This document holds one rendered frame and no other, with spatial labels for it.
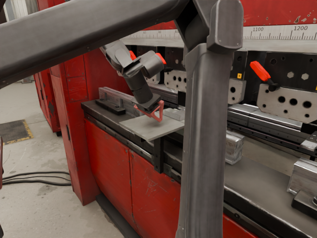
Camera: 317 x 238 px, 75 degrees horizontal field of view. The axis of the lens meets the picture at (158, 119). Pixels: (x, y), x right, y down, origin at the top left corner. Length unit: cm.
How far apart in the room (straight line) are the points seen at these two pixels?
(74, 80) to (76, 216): 105
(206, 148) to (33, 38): 25
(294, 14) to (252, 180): 47
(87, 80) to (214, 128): 130
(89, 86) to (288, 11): 124
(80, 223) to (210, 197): 158
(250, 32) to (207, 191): 48
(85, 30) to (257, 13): 49
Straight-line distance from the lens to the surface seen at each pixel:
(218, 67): 31
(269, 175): 79
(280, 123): 96
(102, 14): 29
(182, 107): 90
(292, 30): 62
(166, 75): 88
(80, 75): 151
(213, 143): 30
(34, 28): 29
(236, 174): 75
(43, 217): 198
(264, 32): 65
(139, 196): 117
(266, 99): 65
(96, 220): 181
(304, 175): 70
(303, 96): 62
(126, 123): 77
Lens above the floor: 130
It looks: 22 degrees down
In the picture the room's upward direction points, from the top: straight up
